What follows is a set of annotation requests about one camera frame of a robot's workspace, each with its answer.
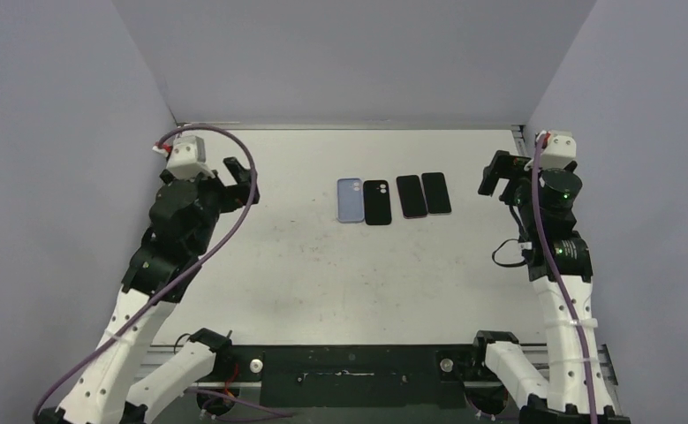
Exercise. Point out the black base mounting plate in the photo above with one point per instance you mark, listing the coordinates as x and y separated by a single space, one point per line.
286 390

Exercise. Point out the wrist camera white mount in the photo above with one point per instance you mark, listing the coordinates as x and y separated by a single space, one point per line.
558 149
186 158

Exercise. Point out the black phone from lilac case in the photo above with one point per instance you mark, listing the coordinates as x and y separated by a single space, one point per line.
436 193

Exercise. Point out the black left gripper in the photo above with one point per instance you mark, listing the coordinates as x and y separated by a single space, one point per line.
235 195

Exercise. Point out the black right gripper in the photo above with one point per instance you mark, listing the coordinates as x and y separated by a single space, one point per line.
509 175

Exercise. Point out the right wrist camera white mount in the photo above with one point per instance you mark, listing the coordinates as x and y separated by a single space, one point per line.
558 149

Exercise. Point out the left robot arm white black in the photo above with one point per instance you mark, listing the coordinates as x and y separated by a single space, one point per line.
193 215

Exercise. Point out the purple phone black screen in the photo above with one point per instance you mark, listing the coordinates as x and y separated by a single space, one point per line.
411 196

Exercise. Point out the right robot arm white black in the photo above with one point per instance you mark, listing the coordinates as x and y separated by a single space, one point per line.
559 265

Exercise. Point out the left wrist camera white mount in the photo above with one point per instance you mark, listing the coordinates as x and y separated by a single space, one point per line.
186 158

